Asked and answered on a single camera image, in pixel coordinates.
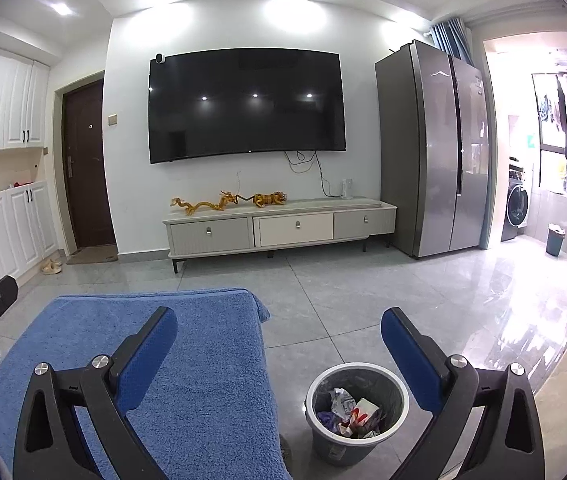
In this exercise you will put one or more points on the red and white wrapper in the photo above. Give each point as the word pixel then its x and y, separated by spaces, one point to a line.
pixel 358 422

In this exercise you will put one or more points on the black wall television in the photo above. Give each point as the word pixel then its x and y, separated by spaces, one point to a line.
pixel 248 105

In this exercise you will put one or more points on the teal waste bin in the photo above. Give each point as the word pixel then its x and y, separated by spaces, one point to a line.
pixel 556 242

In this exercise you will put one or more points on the red cloth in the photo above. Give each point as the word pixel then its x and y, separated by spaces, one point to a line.
pixel 19 185

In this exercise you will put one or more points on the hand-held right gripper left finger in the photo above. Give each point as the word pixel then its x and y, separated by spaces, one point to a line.
pixel 148 355

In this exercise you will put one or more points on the grey washing machine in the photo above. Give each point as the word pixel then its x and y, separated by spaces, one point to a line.
pixel 516 205

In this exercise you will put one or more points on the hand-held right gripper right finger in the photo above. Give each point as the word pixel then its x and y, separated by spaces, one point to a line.
pixel 408 355

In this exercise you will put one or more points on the blue fleece blanket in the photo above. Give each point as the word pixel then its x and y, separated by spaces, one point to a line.
pixel 203 385

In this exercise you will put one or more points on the golden dragon ornament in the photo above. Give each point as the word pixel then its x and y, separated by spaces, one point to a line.
pixel 203 206

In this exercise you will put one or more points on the white printed plastic bag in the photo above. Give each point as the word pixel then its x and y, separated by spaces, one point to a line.
pixel 341 400

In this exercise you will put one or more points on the brown door mat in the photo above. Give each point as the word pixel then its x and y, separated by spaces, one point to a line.
pixel 92 256

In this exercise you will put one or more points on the blue curtain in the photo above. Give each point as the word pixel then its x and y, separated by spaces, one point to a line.
pixel 451 40

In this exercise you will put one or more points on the silver double-door fridge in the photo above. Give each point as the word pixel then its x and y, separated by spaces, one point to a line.
pixel 428 160

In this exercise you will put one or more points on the golden tiger ornament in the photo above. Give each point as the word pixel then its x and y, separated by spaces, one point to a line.
pixel 269 200

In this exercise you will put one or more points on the purple wrapper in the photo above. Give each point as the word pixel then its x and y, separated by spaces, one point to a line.
pixel 326 420

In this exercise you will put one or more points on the beige slipper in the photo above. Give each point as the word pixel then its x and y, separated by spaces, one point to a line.
pixel 47 270
pixel 56 264

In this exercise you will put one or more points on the small white camera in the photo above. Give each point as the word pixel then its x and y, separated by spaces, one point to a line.
pixel 161 58

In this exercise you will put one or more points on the grey trash bin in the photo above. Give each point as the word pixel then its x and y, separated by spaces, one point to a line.
pixel 333 440

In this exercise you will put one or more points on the grey television cabinet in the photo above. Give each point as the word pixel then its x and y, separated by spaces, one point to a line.
pixel 293 230

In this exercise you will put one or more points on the dark brown door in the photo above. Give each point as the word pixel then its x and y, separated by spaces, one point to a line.
pixel 88 170

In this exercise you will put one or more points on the white base cabinets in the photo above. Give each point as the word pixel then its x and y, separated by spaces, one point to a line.
pixel 13 230

